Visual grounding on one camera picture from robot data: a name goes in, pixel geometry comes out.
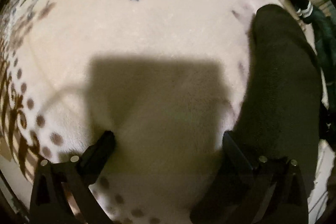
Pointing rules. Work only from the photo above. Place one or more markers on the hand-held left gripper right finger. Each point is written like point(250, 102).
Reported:
point(233, 150)

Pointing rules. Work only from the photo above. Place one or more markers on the folded dark green blanket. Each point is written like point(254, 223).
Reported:
point(326, 43)

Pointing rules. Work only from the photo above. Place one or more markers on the floral bed blanket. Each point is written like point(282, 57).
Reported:
point(157, 29)

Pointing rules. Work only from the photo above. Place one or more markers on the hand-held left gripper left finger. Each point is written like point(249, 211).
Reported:
point(103, 146)

